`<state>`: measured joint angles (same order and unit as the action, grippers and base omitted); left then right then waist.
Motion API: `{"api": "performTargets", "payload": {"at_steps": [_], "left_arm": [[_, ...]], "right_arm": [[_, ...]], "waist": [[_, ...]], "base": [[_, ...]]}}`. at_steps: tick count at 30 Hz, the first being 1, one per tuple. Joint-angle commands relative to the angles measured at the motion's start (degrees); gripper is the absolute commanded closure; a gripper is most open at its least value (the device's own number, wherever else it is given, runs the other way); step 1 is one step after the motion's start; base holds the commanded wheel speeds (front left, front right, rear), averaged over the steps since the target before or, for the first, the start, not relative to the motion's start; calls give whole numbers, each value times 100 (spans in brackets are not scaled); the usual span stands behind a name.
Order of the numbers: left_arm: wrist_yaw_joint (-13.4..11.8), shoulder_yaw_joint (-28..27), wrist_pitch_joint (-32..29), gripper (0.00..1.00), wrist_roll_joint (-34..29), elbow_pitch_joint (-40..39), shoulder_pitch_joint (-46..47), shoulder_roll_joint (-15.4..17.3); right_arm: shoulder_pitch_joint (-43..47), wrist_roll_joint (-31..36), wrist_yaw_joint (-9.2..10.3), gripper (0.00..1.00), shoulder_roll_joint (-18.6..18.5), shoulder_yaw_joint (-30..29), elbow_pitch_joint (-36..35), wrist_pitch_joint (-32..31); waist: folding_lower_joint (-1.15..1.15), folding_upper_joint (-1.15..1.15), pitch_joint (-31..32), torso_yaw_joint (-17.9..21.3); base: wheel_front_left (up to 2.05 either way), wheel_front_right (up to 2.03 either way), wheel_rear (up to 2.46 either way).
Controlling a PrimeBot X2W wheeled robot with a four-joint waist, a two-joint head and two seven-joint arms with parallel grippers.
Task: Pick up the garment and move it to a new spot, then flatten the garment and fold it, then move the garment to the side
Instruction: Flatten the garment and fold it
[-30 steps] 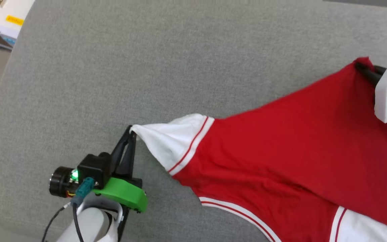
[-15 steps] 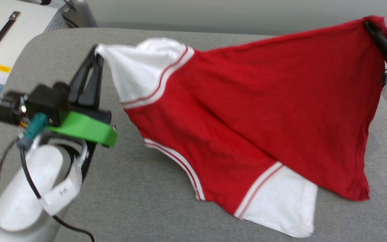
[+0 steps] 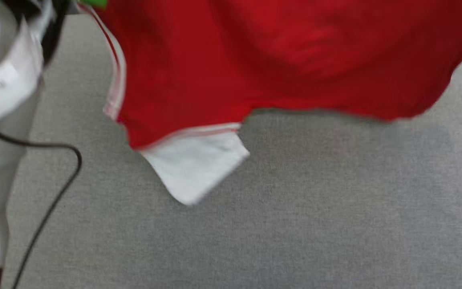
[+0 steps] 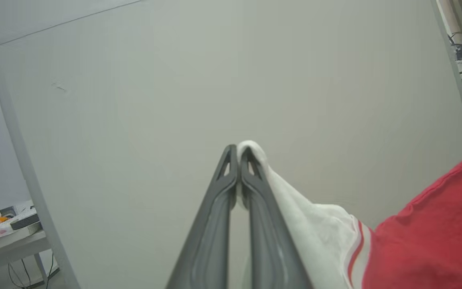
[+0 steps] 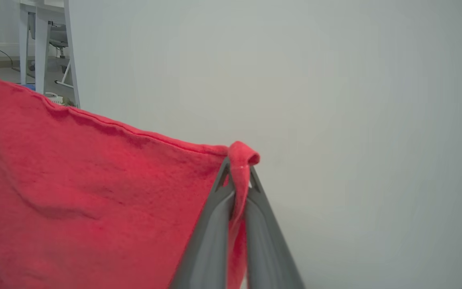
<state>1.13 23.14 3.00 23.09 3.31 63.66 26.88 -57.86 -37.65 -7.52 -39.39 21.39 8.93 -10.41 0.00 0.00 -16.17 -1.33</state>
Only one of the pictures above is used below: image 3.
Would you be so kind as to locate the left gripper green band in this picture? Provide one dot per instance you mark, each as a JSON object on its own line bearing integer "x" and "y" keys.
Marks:
{"x": 92, "y": 3}

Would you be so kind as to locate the red and white shirt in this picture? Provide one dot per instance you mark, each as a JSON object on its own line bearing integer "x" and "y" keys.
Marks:
{"x": 255, "y": 60}

